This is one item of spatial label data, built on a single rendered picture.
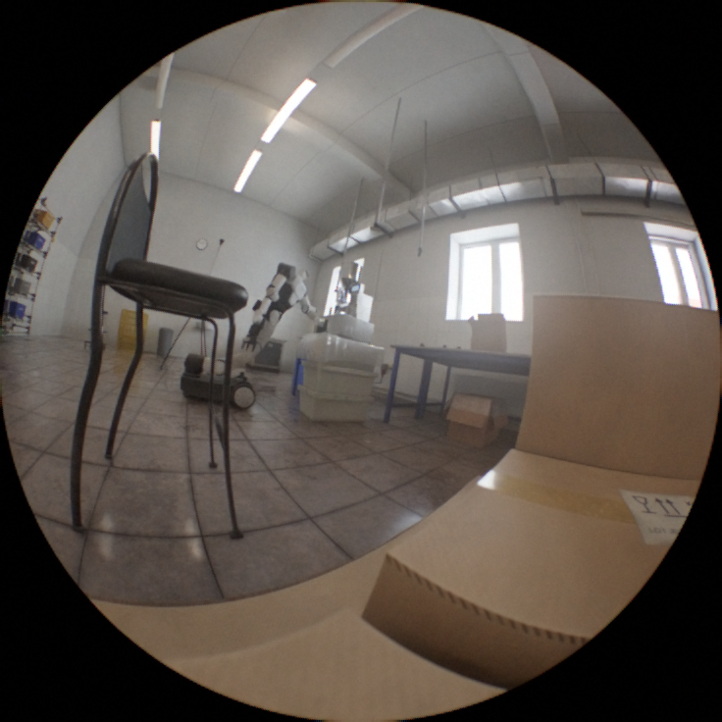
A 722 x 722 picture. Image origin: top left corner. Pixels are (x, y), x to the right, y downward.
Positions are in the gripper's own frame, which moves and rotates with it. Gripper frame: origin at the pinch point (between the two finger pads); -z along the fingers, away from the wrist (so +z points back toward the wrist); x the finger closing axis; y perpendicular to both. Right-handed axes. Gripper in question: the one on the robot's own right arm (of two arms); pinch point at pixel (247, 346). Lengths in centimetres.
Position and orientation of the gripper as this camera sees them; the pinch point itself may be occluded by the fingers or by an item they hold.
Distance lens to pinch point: 188.6
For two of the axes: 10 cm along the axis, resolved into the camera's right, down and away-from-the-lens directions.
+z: 2.5, -9.4, 2.5
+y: 0.5, 2.7, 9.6
